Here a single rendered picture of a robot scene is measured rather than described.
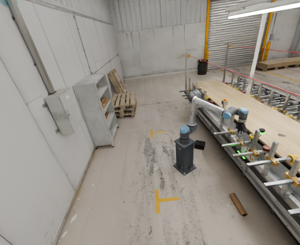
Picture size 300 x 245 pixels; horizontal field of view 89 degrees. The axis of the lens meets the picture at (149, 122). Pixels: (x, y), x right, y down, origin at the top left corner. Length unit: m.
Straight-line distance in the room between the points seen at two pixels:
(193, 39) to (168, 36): 1.36
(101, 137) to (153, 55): 6.63
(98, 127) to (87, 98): 0.68
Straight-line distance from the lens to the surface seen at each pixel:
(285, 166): 2.33
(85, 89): 3.29
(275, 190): 2.17
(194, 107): 2.43
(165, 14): 9.44
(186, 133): 2.52
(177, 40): 9.49
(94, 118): 3.51
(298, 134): 2.76
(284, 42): 12.12
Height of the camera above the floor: 2.25
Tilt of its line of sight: 30 degrees down
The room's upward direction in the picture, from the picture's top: 8 degrees counter-clockwise
